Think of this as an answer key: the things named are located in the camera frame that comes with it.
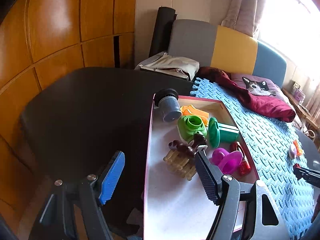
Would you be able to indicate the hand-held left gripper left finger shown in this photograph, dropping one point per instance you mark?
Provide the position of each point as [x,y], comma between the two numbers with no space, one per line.
[112,177]

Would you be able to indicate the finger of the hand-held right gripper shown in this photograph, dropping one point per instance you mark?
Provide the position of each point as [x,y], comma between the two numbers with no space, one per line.
[307,175]

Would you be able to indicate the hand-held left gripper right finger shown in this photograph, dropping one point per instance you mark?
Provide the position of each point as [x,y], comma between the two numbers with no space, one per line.
[205,177]

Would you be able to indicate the magenta toy funnel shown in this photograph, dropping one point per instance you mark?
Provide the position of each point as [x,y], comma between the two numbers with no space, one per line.
[226,161]

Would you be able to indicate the beige ribbed toy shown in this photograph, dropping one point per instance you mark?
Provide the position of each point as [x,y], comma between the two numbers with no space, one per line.
[180,165]

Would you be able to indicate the brown toy dinosaur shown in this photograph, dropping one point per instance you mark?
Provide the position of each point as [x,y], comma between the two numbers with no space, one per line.
[185,147]

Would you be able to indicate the pink tray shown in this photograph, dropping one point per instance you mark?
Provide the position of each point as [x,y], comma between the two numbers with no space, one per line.
[175,205]

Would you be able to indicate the red toy capsule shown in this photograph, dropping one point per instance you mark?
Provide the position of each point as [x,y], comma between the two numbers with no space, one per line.
[243,165]

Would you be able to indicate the green toy camera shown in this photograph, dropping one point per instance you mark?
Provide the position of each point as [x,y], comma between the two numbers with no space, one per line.
[191,127]

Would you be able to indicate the orange toy bathtub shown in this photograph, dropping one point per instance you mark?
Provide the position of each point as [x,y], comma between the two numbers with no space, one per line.
[195,111]

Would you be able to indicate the orange toy block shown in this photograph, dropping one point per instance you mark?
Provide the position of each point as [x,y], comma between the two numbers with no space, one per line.
[298,150]

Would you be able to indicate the purple oval toy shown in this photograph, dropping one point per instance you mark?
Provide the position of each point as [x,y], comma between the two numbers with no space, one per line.
[292,152]

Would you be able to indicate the white basket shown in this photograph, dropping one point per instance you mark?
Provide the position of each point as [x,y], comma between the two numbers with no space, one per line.
[310,133]

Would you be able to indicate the blue foam mat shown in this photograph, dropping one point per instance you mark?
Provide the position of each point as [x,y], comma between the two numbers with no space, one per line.
[270,150]

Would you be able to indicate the green plastic toy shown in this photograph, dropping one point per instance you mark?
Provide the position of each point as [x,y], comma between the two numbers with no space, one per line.
[222,132]

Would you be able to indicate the wooden desk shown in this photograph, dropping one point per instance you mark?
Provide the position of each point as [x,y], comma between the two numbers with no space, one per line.
[303,110]

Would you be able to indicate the grey cylinder bottle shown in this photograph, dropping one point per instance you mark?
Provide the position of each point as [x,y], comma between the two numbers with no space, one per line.
[170,107]

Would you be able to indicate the pink toy box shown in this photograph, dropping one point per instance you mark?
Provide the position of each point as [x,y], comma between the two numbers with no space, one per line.
[298,92]

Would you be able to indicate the maroon cloth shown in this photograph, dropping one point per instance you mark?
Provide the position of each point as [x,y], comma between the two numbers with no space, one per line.
[262,102]

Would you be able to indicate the purple cat pillow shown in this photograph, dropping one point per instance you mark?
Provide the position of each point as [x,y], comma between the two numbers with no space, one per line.
[260,86]

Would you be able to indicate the beige canvas bag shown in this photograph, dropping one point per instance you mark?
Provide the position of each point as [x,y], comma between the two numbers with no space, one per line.
[172,65]

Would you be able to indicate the multicoloured headboard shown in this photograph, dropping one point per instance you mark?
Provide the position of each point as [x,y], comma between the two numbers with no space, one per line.
[225,47]

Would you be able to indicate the black rolled mat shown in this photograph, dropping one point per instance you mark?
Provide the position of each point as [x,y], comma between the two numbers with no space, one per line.
[161,30]

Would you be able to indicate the wooden wardrobe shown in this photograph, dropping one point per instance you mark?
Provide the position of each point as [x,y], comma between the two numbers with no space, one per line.
[50,30]

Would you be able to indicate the window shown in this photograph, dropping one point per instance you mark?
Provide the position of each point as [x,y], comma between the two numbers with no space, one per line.
[292,12]

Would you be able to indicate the pink curtain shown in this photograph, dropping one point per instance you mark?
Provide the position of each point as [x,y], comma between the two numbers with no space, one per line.
[245,5]

